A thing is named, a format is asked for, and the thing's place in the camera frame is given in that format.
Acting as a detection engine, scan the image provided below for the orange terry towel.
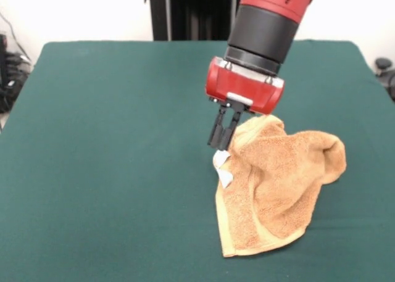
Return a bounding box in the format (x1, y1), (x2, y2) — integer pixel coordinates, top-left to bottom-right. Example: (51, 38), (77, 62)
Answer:
(212, 114), (347, 259)

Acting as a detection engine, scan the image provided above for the dark green table cloth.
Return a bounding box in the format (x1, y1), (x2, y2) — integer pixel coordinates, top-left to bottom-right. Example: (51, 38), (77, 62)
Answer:
(0, 40), (395, 282)

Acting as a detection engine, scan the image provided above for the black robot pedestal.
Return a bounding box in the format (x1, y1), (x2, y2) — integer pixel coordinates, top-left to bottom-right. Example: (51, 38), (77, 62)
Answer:
(143, 0), (240, 41)

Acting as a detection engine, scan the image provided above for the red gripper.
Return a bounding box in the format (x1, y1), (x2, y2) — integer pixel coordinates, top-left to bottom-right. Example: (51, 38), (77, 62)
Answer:
(205, 56), (285, 152)

